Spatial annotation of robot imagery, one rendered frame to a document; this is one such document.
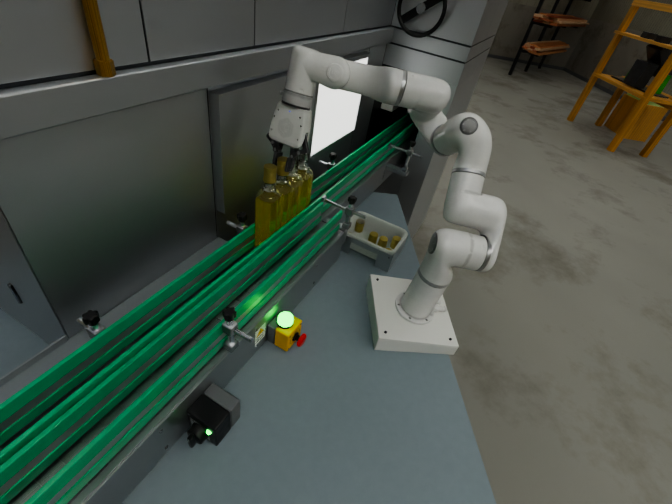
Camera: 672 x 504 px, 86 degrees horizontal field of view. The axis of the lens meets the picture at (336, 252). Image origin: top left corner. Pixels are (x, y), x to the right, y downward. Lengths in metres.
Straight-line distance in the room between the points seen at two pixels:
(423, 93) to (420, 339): 0.67
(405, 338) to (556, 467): 1.24
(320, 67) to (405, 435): 0.91
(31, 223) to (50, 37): 0.30
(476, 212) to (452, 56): 1.03
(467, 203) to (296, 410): 0.67
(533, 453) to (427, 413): 1.12
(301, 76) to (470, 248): 0.59
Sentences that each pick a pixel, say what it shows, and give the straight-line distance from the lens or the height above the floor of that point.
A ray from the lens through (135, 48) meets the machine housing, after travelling 0.84.
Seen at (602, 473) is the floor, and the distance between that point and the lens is 2.29.
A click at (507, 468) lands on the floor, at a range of 2.01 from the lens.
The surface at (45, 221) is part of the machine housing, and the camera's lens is 0.83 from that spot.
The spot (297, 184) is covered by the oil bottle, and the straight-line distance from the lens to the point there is 1.10.
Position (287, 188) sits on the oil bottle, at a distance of 1.05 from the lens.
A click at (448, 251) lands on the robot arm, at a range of 0.95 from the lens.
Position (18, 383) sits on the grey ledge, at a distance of 0.97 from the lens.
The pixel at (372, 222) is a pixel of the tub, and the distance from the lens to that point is 1.45.
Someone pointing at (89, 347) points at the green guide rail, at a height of 0.96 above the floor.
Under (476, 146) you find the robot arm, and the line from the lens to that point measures 0.98.
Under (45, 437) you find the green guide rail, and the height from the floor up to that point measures 0.96.
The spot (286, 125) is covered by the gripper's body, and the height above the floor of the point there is 1.26.
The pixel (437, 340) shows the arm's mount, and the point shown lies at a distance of 1.13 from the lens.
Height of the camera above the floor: 1.62
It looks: 40 degrees down
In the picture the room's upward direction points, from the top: 12 degrees clockwise
